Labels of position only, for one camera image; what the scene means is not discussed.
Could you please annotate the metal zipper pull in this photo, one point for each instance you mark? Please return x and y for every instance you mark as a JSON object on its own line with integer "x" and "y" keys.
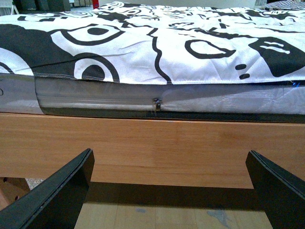
{"x": 156, "y": 106}

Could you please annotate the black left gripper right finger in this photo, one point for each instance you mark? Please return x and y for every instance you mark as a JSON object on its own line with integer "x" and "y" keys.
{"x": 281, "y": 193}

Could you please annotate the grey zippered mattress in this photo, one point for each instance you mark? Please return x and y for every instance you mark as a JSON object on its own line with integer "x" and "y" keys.
{"x": 282, "y": 102}

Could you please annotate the wooden bed frame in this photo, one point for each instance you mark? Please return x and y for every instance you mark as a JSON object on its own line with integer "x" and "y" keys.
{"x": 156, "y": 152}

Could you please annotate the black and white patterned duvet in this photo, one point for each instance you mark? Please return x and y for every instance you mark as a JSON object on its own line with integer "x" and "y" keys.
{"x": 141, "y": 44}

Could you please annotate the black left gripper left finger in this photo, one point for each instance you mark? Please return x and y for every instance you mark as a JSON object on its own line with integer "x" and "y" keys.
{"x": 56, "y": 202}

